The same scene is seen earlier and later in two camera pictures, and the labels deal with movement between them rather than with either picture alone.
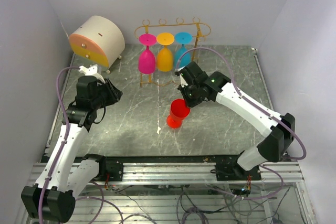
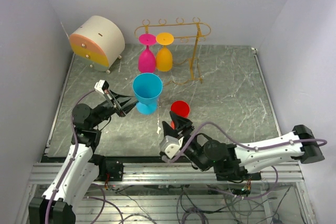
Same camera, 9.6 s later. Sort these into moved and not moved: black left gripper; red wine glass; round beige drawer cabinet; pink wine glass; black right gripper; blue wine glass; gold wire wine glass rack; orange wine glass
Moved: black left gripper; black right gripper; blue wine glass
Not moved: gold wire wine glass rack; pink wine glass; red wine glass; orange wine glass; round beige drawer cabinet
